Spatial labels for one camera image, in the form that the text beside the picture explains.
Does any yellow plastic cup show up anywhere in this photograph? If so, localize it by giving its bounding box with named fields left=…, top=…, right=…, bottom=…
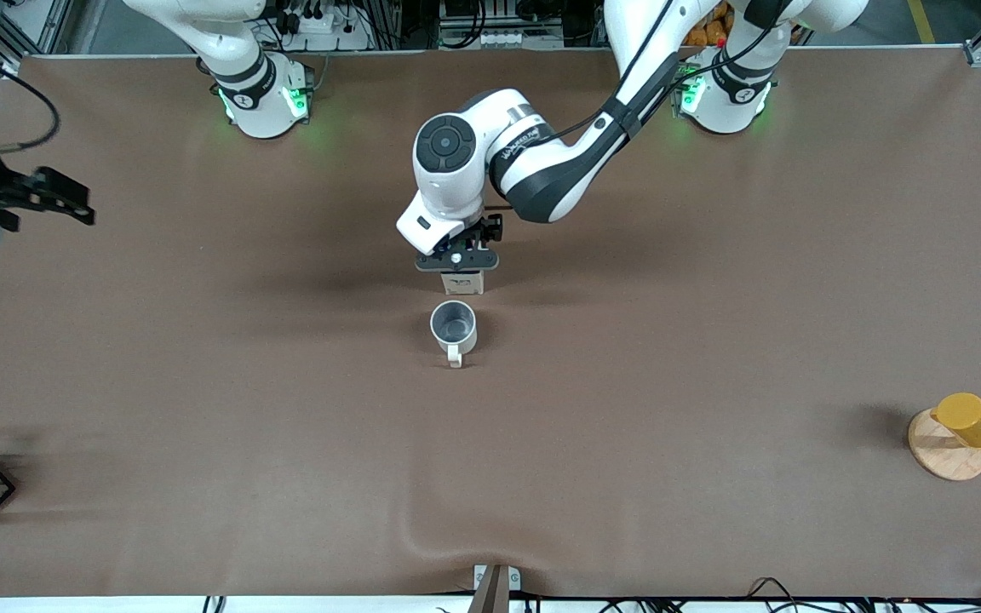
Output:
left=932, top=392, right=981, bottom=450

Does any grey white mug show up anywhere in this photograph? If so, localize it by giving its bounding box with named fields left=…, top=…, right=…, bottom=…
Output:
left=429, top=300, right=479, bottom=369

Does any brown table cover sheet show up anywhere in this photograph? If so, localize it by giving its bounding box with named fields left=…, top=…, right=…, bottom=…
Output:
left=0, top=47, right=981, bottom=601

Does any white power strip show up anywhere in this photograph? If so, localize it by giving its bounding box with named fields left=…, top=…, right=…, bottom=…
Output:
left=442, top=28, right=565, bottom=49
left=280, top=7, right=374, bottom=52

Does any orange fruits heap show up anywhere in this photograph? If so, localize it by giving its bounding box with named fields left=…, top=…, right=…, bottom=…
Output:
left=684, top=3, right=735, bottom=49

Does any round wooden stand base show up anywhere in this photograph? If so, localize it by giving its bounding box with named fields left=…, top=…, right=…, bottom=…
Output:
left=908, top=407, right=981, bottom=482

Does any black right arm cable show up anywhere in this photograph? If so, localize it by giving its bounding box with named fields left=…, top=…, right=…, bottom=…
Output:
left=0, top=53, right=62, bottom=159

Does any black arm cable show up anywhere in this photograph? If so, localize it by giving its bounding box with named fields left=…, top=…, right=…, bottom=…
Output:
left=533, top=0, right=789, bottom=150
left=0, top=53, right=62, bottom=159

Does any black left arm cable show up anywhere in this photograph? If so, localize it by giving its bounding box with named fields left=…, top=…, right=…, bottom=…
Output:
left=533, top=0, right=789, bottom=150

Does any metal clamp bracket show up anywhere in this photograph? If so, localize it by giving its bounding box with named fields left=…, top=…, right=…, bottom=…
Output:
left=473, top=564, right=523, bottom=593

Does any brown support post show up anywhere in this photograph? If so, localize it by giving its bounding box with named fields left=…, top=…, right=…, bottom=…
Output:
left=467, top=569, right=510, bottom=613

